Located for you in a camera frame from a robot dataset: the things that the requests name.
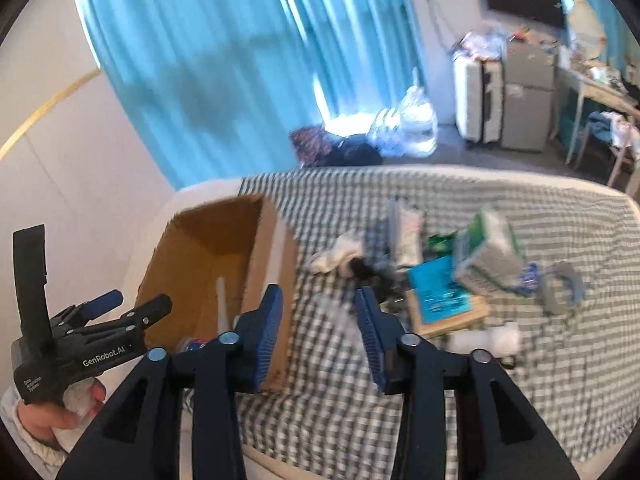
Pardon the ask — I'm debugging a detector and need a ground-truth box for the white suitcase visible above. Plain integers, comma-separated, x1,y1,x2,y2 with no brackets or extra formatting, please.
452,55,506,143

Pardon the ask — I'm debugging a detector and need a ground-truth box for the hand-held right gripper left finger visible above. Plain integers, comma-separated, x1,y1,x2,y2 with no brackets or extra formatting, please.
55,284,285,480

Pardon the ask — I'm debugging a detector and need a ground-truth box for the white garment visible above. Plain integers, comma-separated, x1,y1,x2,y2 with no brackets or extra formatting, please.
607,112,640,150

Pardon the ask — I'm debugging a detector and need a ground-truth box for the pile of packets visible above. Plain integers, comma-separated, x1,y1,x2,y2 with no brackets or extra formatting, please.
450,30,508,62

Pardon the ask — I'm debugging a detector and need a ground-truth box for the blue booklet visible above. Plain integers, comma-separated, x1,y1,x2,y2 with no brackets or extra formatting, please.
407,255,483,326

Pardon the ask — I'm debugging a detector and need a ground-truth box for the blue cloth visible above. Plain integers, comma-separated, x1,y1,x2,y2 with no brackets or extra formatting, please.
587,111,613,144

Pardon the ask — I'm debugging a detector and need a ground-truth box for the white oval mirror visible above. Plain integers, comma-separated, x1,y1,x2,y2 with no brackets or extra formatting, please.
570,0,608,63

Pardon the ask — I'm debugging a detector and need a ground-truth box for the green and white carton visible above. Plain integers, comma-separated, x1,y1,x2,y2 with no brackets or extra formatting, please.
452,209,526,297

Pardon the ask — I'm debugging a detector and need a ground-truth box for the clear plastic bag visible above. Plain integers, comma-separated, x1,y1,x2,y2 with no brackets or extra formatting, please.
367,67,440,157

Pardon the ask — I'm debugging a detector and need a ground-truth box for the blue and white tissue packet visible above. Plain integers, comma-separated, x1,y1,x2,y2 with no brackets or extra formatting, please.
515,261,545,294

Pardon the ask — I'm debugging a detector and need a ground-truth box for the person's left hand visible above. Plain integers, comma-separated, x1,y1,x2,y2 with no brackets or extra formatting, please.
17,377,107,443

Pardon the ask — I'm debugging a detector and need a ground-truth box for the white cloth wad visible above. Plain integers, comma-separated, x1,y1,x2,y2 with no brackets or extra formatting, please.
62,382,98,417

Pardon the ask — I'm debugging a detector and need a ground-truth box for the green snack packet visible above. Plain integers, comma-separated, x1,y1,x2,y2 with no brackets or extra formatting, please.
425,232,460,259

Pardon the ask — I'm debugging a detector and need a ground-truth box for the person's left forearm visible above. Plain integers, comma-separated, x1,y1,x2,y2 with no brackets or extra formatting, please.
0,389,71,468

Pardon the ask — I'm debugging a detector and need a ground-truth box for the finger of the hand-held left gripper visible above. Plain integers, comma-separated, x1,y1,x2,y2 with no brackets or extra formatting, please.
75,294,173,347
50,289,124,331

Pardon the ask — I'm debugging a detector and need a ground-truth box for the white sock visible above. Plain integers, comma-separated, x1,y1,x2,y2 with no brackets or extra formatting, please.
305,232,366,275

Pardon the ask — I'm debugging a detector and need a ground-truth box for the grey labelled packet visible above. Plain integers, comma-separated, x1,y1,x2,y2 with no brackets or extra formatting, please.
387,197,426,267

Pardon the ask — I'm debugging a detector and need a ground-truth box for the dark patterned bag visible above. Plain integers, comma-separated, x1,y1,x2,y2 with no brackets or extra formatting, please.
290,126,333,168

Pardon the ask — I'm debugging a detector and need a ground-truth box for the white tube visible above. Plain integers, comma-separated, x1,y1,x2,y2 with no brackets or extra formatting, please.
447,322,522,357

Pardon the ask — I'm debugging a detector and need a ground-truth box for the white dressing desk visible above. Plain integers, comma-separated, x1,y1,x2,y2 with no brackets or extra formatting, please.
552,60,640,166

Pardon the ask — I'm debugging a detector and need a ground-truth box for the grey strap ring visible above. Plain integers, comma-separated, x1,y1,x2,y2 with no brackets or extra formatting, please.
537,261,586,316

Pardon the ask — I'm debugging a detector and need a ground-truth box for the wooden chair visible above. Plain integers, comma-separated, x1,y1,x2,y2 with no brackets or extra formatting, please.
575,110,640,188

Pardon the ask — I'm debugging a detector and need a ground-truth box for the grey small fridge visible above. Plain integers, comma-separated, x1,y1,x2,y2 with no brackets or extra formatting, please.
501,37,557,153

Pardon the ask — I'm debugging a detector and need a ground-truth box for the brown cardboard box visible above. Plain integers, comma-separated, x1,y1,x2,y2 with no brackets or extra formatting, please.
135,194,300,393

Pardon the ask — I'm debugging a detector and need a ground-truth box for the tan flat box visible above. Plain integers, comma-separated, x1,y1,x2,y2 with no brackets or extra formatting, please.
405,287,492,339

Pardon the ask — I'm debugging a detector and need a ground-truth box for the black bag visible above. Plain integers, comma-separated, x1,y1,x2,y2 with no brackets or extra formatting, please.
325,135,386,167

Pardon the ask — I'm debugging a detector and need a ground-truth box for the dark hanging cable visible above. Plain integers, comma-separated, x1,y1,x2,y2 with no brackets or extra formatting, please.
427,0,453,53

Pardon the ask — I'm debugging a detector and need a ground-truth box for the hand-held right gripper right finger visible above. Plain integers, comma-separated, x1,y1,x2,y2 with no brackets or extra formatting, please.
354,286,581,480

